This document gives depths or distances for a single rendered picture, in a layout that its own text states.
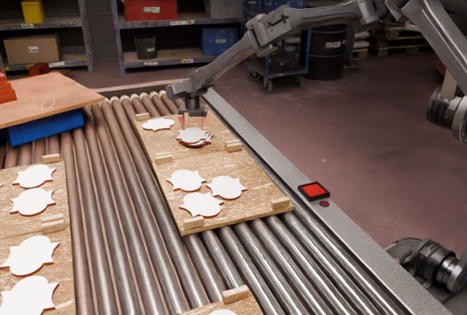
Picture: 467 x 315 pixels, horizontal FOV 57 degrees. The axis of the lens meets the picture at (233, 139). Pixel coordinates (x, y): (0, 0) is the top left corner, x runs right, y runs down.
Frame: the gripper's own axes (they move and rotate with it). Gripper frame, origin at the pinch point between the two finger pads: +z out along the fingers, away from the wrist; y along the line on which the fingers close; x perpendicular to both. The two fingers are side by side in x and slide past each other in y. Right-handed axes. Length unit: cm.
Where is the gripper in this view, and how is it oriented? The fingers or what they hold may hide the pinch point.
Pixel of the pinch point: (193, 128)
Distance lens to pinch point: 172.1
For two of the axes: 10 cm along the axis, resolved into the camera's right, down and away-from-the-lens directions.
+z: -0.1, 8.9, 4.5
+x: 0.1, -4.5, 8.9
